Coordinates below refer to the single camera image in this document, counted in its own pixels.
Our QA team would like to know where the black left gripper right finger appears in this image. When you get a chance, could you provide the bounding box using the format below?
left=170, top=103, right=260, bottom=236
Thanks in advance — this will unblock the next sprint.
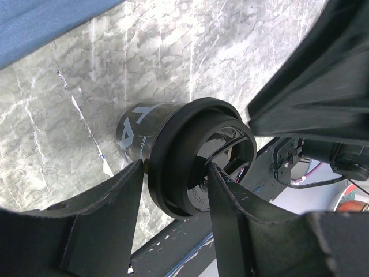
left=208, top=164, right=368, bottom=276

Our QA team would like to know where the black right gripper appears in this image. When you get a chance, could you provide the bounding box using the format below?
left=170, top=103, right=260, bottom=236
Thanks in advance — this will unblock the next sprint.
left=248, top=1, right=368, bottom=182

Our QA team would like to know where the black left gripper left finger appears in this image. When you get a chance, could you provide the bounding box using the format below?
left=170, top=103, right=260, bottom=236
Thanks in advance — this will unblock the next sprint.
left=1, top=160, right=143, bottom=276

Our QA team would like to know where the dark translucent coffee cup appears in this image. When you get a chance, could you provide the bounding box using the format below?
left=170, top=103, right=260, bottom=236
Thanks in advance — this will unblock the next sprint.
left=116, top=101, right=189, bottom=179

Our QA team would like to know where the blue letter placemat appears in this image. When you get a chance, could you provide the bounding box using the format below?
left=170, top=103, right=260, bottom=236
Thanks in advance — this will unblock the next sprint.
left=1, top=0, right=121, bottom=69

